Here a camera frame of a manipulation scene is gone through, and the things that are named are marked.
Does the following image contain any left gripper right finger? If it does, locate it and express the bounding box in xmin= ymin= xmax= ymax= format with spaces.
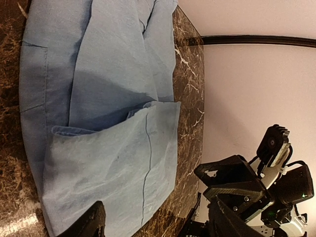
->
xmin=208 ymin=197 xmax=249 ymax=237

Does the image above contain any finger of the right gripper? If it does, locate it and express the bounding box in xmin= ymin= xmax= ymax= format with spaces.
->
xmin=194 ymin=155 xmax=266 ymax=190
xmin=203 ymin=185 xmax=264 ymax=212

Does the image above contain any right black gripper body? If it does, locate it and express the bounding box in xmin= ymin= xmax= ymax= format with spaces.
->
xmin=222 ymin=191 xmax=272 ymax=217

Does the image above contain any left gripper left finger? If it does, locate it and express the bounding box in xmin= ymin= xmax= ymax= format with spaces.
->
xmin=57 ymin=200 xmax=106 ymax=237

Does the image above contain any light blue long sleeve shirt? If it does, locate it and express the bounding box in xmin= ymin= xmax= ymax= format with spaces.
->
xmin=19 ymin=0 xmax=180 ymax=237

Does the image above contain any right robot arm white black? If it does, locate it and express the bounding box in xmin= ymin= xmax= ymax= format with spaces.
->
xmin=194 ymin=155 xmax=314 ymax=237

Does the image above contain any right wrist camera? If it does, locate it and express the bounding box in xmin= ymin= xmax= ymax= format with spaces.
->
xmin=256 ymin=124 xmax=293 ymax=175

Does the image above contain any right black frame post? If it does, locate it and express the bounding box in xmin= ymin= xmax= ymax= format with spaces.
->
xmin=201 ymin=35 xmax=316 ymax=48

